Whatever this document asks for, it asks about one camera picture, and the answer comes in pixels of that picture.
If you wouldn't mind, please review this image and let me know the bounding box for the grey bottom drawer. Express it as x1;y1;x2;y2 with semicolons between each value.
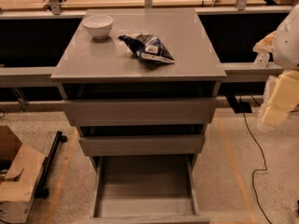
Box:
82;155;210;224

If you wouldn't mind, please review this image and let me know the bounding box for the grey drawer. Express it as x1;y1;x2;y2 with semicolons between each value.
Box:
63;98;216;127
79;134;206;157
82;155;210;224

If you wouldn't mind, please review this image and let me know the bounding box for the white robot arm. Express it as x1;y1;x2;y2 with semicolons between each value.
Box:
253;5;299;132

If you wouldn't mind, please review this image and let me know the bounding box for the grey middle drawer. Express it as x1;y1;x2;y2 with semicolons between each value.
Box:
79;134;206;157

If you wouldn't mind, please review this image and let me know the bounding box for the grey drawer cabinet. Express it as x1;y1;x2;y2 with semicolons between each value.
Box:
50;7;227;173

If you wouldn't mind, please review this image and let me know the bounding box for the grey top drawer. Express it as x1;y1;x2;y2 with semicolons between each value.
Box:
63;98;216;127

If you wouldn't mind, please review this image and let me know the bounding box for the black floor power box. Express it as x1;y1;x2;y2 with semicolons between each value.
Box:
226;96;252;114

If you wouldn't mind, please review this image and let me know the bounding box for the clear sanitizer bottle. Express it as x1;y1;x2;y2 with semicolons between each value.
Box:
253;53;270;68

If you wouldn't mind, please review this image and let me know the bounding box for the blue crumpled chip bag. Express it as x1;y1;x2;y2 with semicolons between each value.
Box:
118;33;175;64

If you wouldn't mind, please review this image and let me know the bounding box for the white ceramic bowl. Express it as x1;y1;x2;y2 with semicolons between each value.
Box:
82;15;113;39

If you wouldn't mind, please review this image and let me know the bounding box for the black metal bar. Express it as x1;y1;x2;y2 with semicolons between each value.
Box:
34;131;67;199

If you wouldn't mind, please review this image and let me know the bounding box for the open cardboard box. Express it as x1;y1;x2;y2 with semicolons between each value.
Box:
0;125;45;224

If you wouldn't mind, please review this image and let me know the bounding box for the black floor cable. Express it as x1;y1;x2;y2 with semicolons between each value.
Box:
238;95;275;224

